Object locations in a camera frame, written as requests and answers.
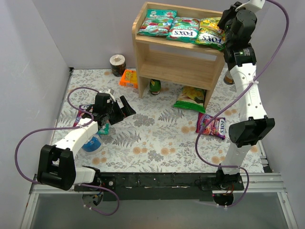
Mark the yellow green Fox's candy bag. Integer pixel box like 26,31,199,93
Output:
195,17,225,51

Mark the teal Fox's candy bag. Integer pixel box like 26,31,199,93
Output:
137,9,177,36
166,17,200,43

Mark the purple fox's candy bag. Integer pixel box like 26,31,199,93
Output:
73,104,92,127
196,113,226,140

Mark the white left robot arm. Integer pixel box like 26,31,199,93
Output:
37,93,136,190

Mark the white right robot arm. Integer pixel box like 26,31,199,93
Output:
216,0,275,185

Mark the orange candy box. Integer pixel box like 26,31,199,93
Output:
119,69,138,88

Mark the wooden two-tier shelf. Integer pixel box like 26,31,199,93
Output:
132,2,224,107

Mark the green glass bottle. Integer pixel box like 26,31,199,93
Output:
149,79,161,95

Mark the dark tape roll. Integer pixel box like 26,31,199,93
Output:
110,54,126,77

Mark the green cassava chips bag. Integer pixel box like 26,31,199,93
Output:
173,86,206,113

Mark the metal tin can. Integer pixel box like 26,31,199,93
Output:
224,70,234,85

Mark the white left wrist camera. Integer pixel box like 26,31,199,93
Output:
100,88,116,102

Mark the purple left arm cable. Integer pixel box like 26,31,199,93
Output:
14,87,121,216

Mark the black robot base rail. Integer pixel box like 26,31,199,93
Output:
72,170,248,207

